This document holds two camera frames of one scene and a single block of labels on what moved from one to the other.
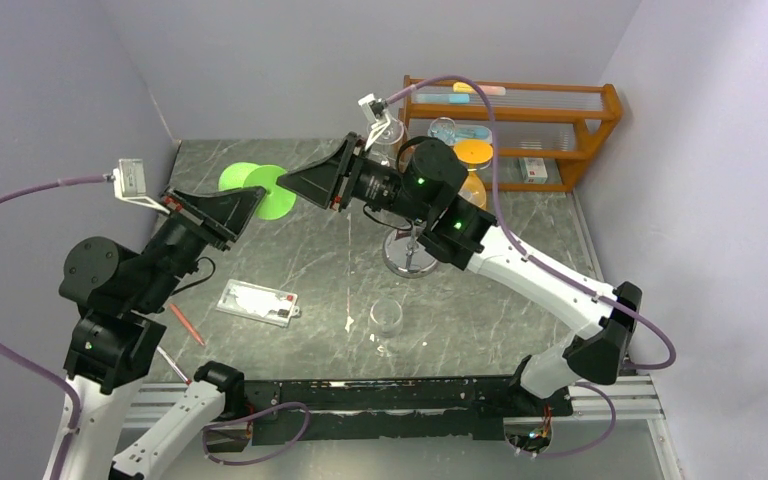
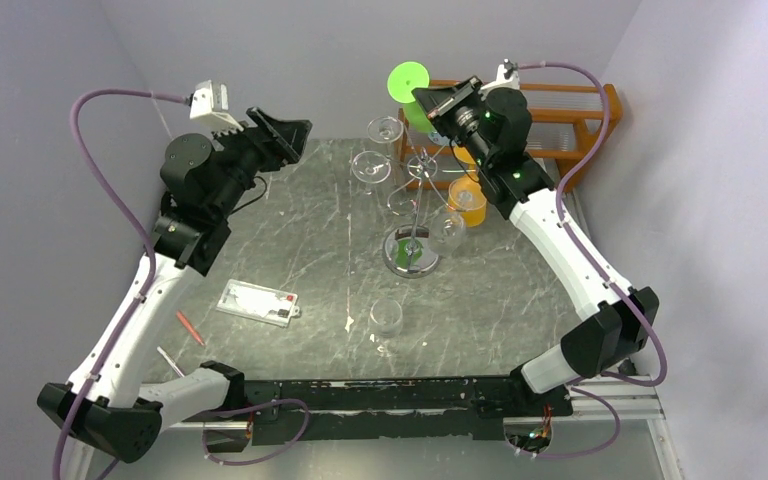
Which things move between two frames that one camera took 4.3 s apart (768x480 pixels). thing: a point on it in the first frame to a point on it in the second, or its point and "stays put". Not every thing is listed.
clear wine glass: [386, 317] stays put
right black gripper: [345, 175] to [446, 104]
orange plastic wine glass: [473, 153] stays put
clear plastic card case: [258, 303] stays put
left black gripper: [221, 216] to [291, 138]
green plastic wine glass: [277, 202] to [402, 80]
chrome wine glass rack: [404, 256] stays put
